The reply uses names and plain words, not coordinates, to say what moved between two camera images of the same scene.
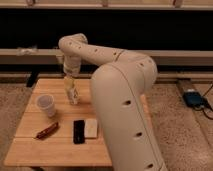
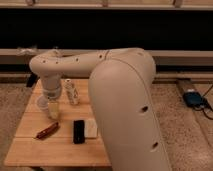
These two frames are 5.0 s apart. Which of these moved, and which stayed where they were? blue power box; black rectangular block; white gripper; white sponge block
Moved: white gripper
Stayed: white sponge block; black rectangular block; blue power box
